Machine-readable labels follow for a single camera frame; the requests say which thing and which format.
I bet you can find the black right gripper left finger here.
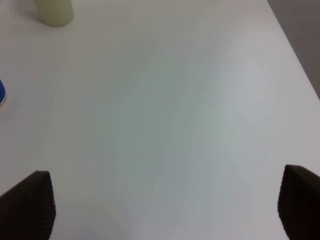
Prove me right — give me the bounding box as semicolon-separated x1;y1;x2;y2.
0;170;56;240

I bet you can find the blue sleeve glass cup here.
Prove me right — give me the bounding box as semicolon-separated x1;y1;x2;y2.
0;80;7;107

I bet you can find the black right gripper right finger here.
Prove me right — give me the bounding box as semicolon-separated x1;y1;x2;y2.
277;164;320;240

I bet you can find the pale green tall cup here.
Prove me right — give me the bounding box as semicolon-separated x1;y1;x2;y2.
33;0;75;28

